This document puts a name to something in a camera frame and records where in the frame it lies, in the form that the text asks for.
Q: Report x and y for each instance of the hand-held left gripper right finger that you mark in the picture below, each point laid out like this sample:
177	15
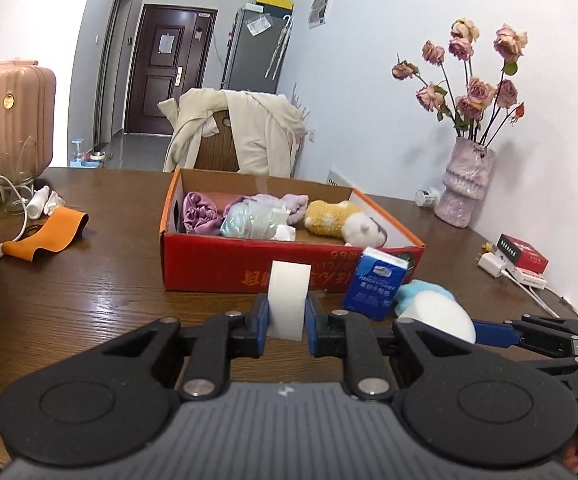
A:
313	327

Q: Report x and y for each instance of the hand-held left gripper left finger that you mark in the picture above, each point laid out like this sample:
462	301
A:
261	327

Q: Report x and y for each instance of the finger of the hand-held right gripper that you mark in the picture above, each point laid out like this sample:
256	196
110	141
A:
494	333
556	366

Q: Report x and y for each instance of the white foam block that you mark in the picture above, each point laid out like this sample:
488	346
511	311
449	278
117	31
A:
289	300

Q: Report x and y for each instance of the light blue plush toy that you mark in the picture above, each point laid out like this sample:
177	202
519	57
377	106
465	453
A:
439	312

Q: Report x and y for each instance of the red cardboard box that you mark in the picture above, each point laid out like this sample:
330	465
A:
209	260

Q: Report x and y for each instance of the yellow and white plush toy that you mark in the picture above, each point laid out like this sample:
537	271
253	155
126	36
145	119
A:
326	220

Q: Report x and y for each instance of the lilac knitted cloth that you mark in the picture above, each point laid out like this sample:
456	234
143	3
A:
296	205

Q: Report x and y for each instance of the mauve cloth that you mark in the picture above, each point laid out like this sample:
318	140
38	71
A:
199	212

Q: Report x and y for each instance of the person's right hand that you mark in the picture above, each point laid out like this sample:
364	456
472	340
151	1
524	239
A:
572	455

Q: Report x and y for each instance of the white power strip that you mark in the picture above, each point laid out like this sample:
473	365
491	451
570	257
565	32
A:
529	277

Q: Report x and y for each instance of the white charger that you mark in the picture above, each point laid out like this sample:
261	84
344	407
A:
491	264

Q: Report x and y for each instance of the blue tissue pack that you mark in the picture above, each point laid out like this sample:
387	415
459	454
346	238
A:
369	285

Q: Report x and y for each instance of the red and black box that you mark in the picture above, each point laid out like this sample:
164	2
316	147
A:
524	255

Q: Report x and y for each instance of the clear plastic pack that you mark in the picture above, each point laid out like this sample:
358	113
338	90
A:
249	220

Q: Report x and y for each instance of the pink textured vase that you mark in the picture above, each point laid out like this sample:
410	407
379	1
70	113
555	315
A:
464	185

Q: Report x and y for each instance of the small white bottle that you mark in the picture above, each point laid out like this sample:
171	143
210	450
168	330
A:
428	197

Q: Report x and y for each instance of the wooden chair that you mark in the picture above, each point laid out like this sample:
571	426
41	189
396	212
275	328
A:
219	147

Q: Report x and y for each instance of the beige coat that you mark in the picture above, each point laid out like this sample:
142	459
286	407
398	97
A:
259	130

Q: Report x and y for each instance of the white crumpled tissue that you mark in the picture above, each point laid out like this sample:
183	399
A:
56	202

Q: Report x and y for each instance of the bunch of dried pink roses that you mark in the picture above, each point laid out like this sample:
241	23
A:
479	92

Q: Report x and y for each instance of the blue pet feeder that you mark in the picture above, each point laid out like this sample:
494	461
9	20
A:
86	160

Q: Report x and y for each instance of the white spray bottle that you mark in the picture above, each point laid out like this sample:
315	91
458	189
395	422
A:
38	202

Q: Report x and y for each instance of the dark brown entrance door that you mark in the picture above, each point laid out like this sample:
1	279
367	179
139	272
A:
159	90

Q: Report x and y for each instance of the grey refrigerator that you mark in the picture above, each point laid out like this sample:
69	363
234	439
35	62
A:
249	55

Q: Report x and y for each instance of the folded pale umbrella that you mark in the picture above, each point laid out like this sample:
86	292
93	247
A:
280	47

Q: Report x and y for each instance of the clear drinking glass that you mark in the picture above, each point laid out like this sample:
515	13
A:
14	175

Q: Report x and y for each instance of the grey side door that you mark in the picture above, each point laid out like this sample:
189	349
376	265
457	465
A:
111	70

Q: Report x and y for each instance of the yellow and black box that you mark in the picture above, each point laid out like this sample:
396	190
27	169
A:
275	4

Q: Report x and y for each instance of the pink suitcase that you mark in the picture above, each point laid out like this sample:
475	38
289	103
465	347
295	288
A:
19	110

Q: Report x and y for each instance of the wall poster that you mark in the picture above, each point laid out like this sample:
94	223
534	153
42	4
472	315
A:
320	9

